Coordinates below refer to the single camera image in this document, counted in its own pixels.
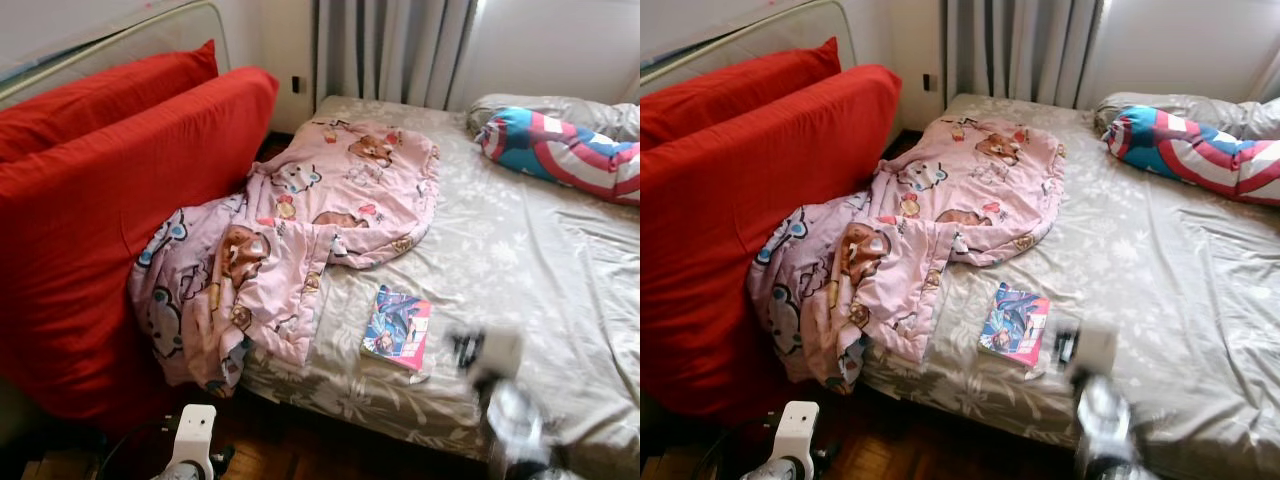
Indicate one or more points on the colourful comic book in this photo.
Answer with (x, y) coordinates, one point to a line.
(397, 328)
(1015, 325)

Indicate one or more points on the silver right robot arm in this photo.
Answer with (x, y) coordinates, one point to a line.
(1105, 425)
(518, 425)

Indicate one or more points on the bed with beige floral sheet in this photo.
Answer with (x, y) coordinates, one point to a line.
(1150, 270)
(520, 270)

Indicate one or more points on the pink cartoon print blanket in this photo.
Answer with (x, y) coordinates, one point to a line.
(300, 220)
(920, 220)

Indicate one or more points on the red white blue striped pillow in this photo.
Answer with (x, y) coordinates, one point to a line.
(560, 150)
(1190, 150)

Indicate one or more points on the large red sofa cushion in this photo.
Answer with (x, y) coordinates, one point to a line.
(120, 230)
(760, 220)

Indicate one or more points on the beige floral pillow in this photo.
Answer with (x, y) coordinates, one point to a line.
(1190, 108)
(560, 110)

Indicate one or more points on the grey pleated curtain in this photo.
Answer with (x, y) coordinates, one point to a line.
(1020, 50)
(1268, 75)
(390, 50)

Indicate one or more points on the small red sofa cushion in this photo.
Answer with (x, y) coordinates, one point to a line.
(100, 95)
(740, 90)

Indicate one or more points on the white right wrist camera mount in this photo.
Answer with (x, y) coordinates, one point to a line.
(1093, 348)
(500, 352)

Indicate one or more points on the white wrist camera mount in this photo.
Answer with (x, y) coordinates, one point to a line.
(1093, 348)
(797, 428)
(192, 430)
(500, 352)

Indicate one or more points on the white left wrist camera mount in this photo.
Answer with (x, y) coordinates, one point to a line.
(192, 430)
(797, 428)

